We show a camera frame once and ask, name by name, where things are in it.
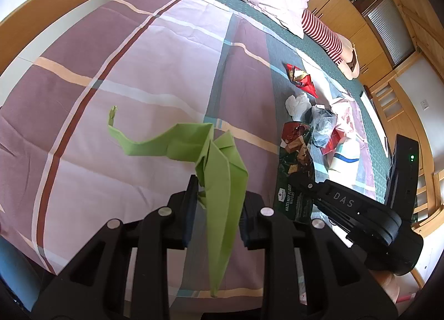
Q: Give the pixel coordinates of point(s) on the white tissue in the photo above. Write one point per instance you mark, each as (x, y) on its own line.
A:
(297, 104)

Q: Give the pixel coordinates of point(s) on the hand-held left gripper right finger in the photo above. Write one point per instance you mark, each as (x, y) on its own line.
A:
(256, 233)

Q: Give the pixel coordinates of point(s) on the small red box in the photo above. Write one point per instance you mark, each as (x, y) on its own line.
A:
(331, 143)

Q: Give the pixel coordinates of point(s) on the person's right hand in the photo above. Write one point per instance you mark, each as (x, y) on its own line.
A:
(385, 283)

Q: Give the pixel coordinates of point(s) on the frosted glass window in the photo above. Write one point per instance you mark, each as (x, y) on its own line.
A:
(388, 28)

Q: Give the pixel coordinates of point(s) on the blue object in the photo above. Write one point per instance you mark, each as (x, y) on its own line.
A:
(14, 264)

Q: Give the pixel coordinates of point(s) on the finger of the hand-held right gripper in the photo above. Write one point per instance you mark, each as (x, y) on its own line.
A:
(333, 217)
(333, 195)

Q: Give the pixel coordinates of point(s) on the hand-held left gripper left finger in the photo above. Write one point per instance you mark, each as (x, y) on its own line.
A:
(189, 209)

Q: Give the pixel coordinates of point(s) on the green patterned mattress pad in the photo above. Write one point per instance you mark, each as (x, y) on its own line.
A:
(256, 25)

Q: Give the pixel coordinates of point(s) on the white wall outlet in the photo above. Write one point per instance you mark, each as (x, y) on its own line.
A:
(425, 104)

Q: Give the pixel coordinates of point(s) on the dark wafer snack packet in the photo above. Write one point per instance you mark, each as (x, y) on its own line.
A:
(295, 167)

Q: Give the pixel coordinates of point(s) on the white bag with blue stripe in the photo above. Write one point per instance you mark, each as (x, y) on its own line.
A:
(347, 160)

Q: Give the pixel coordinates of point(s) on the clear plastic bag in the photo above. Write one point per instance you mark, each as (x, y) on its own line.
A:
(322, 122)

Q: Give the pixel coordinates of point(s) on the plush toy with striped shirt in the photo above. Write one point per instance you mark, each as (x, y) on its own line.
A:
(326, 38)

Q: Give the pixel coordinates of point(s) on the plaid pink grey bed sheet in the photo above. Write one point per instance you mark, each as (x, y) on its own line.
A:
(138, 73)

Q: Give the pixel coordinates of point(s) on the wooden wall cabinet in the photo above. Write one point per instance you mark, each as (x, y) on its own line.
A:
(350, 18)

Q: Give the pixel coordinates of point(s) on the red snack wrapper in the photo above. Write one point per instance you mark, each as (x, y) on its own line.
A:
(301, 80)

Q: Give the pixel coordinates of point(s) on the green paper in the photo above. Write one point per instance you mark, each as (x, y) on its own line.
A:
(218, 174)

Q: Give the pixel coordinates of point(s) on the pink plastic packet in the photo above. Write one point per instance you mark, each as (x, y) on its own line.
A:
(347, 115)

